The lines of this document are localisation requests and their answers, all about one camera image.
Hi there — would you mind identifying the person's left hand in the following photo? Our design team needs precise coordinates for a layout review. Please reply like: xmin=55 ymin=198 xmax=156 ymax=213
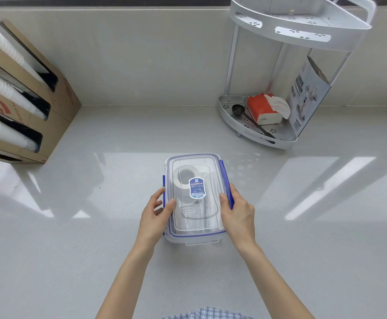
xmin=136 ymin=187 xmax=177 ymax=250

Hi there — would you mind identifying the person's right hand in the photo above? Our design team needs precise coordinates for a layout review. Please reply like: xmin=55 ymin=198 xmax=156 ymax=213
xmin=219 ymin=183 xmax=257 ymax=253

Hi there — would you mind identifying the clear plastic food container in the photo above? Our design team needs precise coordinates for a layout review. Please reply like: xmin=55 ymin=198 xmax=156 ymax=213
xmin=163 ymin=226 xmax=228 ymax=247

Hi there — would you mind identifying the clear lid with blue clips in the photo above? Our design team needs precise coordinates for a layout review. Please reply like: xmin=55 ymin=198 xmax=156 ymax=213
xmin=162 ymin=153 xmax=235 ymax=238

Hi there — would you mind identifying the person's right forearm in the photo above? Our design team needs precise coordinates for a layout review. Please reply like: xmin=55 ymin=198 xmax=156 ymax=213
xmin=237 ymin=242 xmax=315 ymax=319

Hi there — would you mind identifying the person's left forearm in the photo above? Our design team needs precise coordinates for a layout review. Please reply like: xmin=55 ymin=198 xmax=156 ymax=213
xmin=95 ymin=240 xmax=156 ymax=319

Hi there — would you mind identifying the white cup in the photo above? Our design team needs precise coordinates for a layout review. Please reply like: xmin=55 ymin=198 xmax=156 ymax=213
xmin=174 ymin=165 xmax=201 ymax=194

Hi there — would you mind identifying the black measuring spoon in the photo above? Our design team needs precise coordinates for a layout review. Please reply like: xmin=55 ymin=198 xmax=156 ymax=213
xmin=232 ymin=104 xmax=277 ymax=139

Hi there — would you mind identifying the orange tissue pack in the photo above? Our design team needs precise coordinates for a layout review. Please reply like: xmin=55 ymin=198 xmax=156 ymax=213
xmin=247 ymin=93 xmax=291 ymax=126

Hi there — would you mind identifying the blue plaid shirt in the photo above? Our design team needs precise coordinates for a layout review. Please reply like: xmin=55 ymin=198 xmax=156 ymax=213
xmin=162 ymin=307 xmax=254 ymax=319

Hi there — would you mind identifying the printed packaging card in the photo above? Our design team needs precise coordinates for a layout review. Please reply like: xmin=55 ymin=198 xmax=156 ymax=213
xmin=286 ymin=56 xmax=332 ymax=137

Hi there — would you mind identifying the brown cardboard cup holder box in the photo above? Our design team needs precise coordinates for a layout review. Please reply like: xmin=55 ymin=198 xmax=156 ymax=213
xmin=0 ymin=20 xmax=82 ymax=164

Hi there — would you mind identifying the stack of white paper cups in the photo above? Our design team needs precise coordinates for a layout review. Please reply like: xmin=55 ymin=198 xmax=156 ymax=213
xmin=0 ymin=111 xmax=40 ymax=153
xmin=0 ymin=63 xmax=48 ymax=121
xmin=0 ymin=15 xmax=45 ymax=84

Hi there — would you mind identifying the white metal corner shelf rack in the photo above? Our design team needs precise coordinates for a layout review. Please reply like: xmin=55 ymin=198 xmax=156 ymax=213
xmin=217 ymin=0 xmax=377 ymax=150

